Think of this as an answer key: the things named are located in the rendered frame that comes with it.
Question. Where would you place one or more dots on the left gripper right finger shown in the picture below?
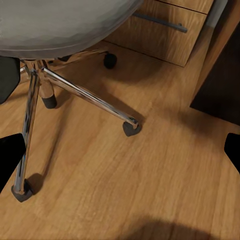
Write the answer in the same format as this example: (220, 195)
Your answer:
(232, 149)

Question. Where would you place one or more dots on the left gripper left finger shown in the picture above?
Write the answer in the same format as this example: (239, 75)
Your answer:
(12, 149)

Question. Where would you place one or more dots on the cabinet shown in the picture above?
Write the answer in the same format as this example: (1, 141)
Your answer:
(165, 29)
(217, 91)

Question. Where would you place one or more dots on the swivel chair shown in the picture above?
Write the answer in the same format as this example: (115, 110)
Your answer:
(49, 35)

